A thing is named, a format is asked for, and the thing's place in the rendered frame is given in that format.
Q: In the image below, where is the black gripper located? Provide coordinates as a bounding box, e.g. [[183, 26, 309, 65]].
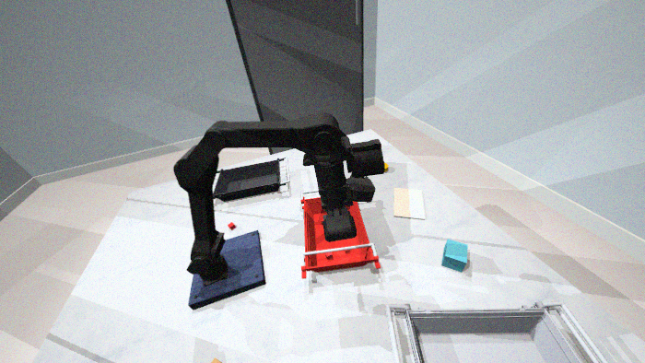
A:
[[317, 179, 357, 242]]

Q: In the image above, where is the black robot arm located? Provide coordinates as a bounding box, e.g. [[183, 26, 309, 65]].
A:
[[174, 112, 385, 287]]

